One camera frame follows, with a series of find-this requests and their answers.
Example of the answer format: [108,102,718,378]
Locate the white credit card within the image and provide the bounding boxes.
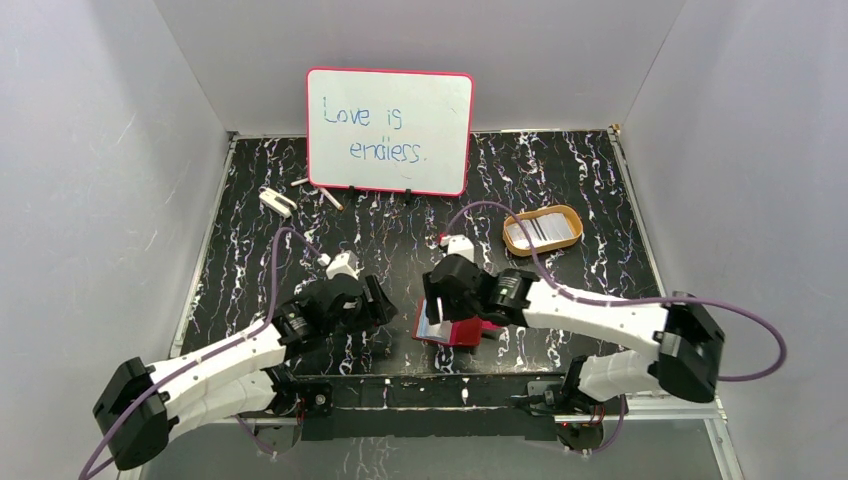
[426,297,442,325]

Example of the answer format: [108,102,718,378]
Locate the red leather card holder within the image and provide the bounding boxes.
[412,298,500,348]

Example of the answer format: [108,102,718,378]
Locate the tan oval card tray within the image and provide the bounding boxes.
[503,205,584,257]

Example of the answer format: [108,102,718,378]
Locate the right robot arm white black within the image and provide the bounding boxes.
[422,254,725,414]

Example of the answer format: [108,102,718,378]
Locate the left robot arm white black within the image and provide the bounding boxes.
[93,274,398,471]

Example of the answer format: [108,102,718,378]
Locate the cards in tray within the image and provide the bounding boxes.
[506,212,577,249]

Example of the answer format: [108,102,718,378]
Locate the white marker pen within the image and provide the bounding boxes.
[318,187,345,211]

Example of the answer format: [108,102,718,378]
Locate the white board eraser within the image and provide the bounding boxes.
[259,187,297,218]

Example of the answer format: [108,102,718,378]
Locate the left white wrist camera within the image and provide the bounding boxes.
[318,251,359,280]

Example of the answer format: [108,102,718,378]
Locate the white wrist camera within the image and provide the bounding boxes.
[318,251,359,280]
[439,233,475,262]

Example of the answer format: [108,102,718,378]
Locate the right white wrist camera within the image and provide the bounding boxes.
[439,233,475,262]

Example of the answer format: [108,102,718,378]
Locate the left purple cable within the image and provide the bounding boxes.
[78,227,329,480]

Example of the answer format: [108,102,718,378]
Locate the white board with red frame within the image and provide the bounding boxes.
[305,68,475,197]

